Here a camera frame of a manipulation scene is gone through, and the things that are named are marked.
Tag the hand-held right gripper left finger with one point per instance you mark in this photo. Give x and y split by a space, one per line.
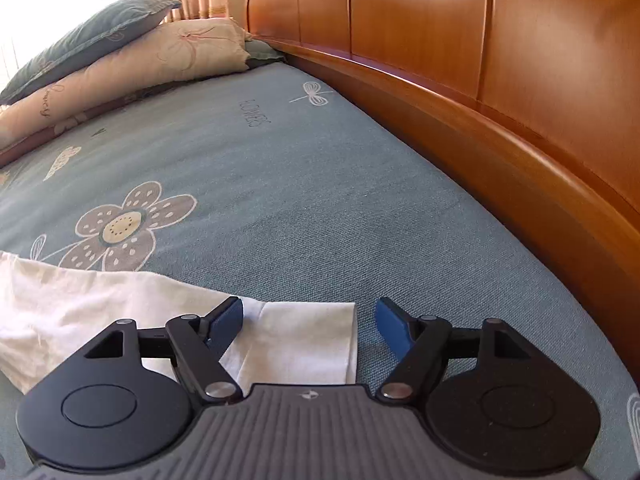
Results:
227 317

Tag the wooden headboard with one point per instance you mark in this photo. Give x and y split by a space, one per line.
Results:
475 60

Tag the teal floral pillow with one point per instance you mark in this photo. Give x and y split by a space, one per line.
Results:
95 35

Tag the pink floral folded quilt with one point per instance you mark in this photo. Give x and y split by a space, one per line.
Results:
150 60

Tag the dark green cushion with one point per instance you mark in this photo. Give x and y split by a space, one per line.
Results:
262 55

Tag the white printed t-shirt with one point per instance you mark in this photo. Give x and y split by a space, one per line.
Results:
75 305

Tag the blue floral bed sheet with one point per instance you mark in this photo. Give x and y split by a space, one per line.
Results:
300 185

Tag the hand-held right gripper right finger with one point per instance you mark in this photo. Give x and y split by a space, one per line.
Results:
392 325

